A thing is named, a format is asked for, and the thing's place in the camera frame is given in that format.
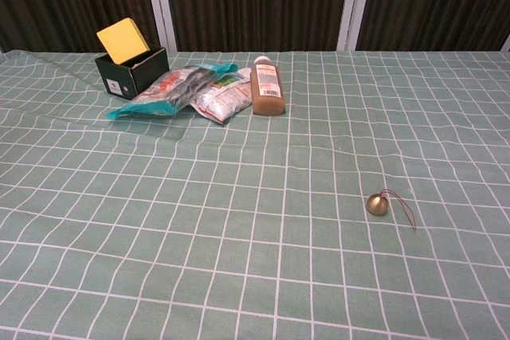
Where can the brown drink bottle white cap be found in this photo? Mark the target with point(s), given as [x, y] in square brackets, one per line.
[269, 103]

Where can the white green snack bag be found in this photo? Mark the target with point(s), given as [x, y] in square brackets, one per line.
[223, 102]

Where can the green white-checked tablecloth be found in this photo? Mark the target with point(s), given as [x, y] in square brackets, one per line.
[239, 216]

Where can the teal red snack bag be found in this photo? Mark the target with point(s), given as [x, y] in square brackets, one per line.
[167, 89]

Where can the black cardboard box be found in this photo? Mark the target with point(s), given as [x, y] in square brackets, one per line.
[151, 72]

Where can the yellow foam block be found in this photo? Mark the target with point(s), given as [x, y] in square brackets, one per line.
[121, 41]

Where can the white partition post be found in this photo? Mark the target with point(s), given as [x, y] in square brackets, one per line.
[354, 5]
[159, 5]
[507, 43]

